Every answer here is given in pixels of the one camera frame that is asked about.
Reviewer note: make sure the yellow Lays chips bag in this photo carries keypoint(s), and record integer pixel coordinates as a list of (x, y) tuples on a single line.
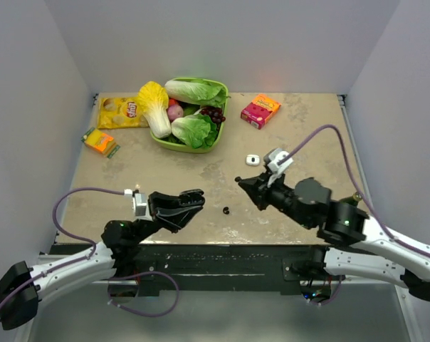
[(119, 113)]

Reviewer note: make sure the dark red grapes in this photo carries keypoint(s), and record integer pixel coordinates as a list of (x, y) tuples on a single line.
[(215, 114)]

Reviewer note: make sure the pink orange snack box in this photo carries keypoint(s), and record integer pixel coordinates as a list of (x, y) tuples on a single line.
[(260, 110)]

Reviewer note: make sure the green lettuce front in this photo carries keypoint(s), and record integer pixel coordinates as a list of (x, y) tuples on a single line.
[(195, 131)]

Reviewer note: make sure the green lettuce back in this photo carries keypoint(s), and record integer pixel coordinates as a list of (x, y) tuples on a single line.
[(197, 92)]

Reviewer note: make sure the green lettuce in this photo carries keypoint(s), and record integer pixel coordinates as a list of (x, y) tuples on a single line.
[(197, 92), (195, 131)]

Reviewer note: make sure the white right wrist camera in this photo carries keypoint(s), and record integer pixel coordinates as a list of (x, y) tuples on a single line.
[(276, 163)]

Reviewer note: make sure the yellow napa cabbage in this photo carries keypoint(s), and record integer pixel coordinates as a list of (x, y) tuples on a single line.
[(153, 101)]

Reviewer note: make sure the green plastic bowl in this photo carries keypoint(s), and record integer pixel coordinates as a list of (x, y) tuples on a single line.
[(171, 143)]

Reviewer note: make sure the white earbud charging case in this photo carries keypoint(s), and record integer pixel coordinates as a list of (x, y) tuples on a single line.
[(253, 160)]

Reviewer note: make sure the orange green sponge pack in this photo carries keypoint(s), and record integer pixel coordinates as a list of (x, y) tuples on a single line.
[(100, 142)]

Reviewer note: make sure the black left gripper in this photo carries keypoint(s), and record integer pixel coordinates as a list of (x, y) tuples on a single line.
[(180, 211)]

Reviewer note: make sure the red onion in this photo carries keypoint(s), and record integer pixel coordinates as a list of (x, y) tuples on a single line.
[(174, 112)]

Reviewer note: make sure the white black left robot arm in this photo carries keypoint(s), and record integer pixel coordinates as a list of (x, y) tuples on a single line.
[(23, 287)]

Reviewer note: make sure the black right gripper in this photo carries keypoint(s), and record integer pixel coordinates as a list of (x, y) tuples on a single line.
[(255, 187)]

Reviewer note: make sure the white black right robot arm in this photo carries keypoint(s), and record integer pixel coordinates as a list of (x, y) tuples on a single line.
[(356, 245)]

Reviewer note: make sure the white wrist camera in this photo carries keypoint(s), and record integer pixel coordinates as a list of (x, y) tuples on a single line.
[(139, 202), (276, 163)]

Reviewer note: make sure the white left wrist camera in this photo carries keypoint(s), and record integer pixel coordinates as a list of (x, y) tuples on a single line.
[(139, 202)]

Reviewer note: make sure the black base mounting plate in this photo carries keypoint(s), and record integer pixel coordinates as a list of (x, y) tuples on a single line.
[(215, 267)]

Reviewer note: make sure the green glass bottle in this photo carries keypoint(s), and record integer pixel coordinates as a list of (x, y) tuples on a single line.
[(353, 199)]

